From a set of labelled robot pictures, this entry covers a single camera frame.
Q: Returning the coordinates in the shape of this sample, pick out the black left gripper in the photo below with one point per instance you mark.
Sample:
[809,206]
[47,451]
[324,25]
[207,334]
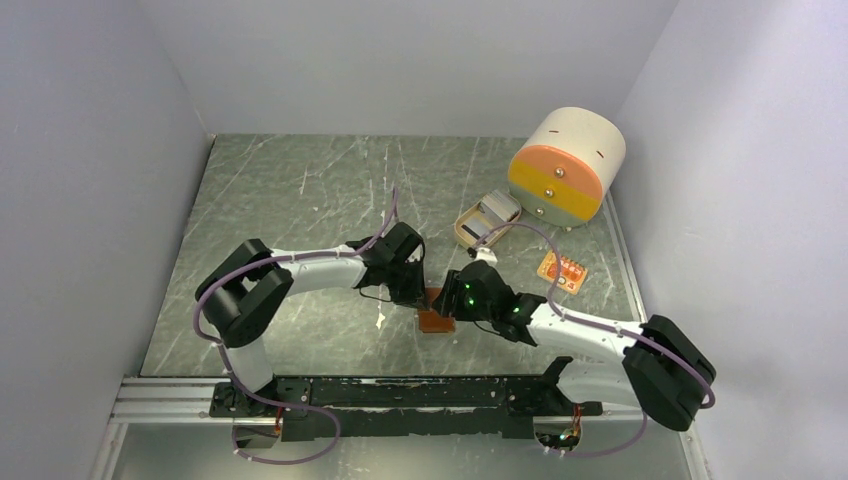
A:
[416,296]

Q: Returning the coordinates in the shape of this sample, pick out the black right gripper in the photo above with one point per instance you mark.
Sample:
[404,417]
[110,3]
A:
[453,287]

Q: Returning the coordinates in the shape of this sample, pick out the brown leather card holder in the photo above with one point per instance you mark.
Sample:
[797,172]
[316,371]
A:
[430,321]

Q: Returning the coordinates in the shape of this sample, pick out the beige plastic tray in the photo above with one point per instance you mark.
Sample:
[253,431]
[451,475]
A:
[472,213]

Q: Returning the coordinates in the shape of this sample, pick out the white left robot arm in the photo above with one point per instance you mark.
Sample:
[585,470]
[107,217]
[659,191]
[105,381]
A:
[236,303]

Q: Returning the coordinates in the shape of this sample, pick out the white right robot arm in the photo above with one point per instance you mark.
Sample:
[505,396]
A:
[654,367]

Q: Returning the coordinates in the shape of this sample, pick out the grey card lying in tray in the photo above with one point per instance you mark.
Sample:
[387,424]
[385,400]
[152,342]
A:
[477,230]

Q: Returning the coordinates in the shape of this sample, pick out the stack of grey cards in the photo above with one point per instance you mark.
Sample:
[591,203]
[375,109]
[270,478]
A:
[498,207]

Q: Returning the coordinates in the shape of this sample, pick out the orange patterned card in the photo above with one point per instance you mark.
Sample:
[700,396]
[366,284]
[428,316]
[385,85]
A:
[568,275]

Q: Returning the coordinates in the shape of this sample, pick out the round pastel drawer box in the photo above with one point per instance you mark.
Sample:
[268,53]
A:
[564,170]

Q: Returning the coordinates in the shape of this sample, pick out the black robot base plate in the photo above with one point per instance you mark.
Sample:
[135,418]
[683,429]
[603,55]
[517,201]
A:
[324,407]

